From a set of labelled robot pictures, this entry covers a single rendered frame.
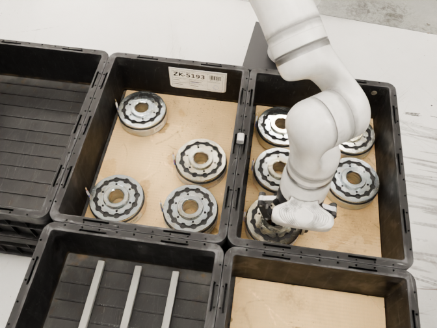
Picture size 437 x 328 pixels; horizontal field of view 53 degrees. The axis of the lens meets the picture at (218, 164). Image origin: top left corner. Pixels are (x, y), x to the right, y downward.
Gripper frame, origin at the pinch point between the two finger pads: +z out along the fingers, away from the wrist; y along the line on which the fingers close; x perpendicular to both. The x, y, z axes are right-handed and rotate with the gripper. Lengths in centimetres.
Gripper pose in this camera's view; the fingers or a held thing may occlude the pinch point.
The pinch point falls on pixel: (290, 224)
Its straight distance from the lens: 83.5
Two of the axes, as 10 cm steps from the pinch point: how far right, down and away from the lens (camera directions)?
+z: -0.2, 5.4, 8.4
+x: -1.7, 8.3, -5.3
